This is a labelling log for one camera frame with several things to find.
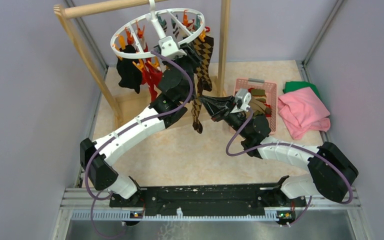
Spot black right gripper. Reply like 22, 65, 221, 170
198, 94, 251, 139

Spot argyle patterned sock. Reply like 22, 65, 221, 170
191, 98, 203, 134
193, 35, 214, 95

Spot white round clip hanger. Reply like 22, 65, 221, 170
110, 0, 206, 60

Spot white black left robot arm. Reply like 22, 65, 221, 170
79, 44, 202, 207

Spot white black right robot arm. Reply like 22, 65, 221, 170
199, 96, 359, 206

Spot wooden hanger stand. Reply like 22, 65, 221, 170
53, 0, 231, 129

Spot red bear sock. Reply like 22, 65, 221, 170
139, 57, 163, 102

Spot green striped sock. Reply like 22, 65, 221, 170
248, 88, 267, 103

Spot pink perforated plastic basket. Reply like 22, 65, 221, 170
233, 78, 278, 135

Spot black hanging sock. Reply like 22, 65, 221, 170
116, 58, 143, 94

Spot green folded cloth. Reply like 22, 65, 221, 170
282, 81, 321, 99

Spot pink folded cloth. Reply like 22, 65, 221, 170
277, 87, 331, 140

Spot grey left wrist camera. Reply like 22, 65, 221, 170
158, 36, 187, 59

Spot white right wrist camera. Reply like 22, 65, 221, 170
230, 88, 252, 114

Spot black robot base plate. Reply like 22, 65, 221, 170
109, 183, 307, 217

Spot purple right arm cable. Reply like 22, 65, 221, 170
225, 107, 354, 228

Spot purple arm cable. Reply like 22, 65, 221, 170
83, 49, 195, 240
225, 107, 354, 228

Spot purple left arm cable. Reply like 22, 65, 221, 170
83, 49, 195, 240

